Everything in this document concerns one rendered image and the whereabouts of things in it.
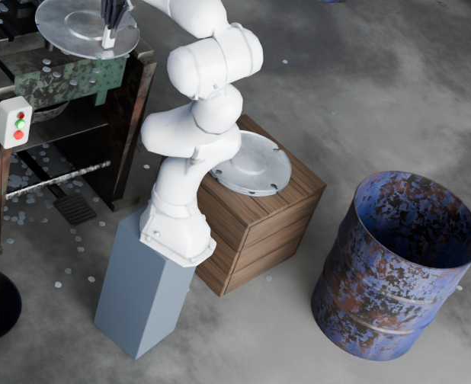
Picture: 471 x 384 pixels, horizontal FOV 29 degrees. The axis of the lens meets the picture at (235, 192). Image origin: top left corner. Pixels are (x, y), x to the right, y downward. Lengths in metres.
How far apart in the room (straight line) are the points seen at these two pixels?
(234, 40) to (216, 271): 1.13
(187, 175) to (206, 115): 0.32
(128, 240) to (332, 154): 1.43
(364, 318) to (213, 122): 1.07
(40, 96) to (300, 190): 0.88
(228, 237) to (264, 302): 0.31
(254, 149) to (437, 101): 1.53
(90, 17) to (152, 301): 0.81
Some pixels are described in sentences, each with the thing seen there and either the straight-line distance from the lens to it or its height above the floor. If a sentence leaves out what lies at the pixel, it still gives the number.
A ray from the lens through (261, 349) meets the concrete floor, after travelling 2.92.
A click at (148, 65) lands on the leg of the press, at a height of 0.62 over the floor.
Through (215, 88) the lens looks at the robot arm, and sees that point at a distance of 2.01.
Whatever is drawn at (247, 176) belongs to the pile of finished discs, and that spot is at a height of 0.37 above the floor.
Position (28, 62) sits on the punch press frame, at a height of 0.65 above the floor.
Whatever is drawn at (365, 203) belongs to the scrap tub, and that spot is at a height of 0.35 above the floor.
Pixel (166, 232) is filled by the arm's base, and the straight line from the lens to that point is 2.42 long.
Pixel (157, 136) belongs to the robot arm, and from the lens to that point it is 2.23.
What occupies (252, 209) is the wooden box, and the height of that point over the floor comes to 0.35.
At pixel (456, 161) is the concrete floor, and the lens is 4.02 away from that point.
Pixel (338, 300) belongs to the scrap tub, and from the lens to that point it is 2.92.
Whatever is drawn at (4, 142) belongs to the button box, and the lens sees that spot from 2.57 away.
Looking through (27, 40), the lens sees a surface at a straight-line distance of 2.67.
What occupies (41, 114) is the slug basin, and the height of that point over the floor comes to 0.39.
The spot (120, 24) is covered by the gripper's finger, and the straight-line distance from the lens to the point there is 2.45.
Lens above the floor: 2.21
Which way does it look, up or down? 41 degrees down
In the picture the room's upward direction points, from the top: 20 degrees clockwise
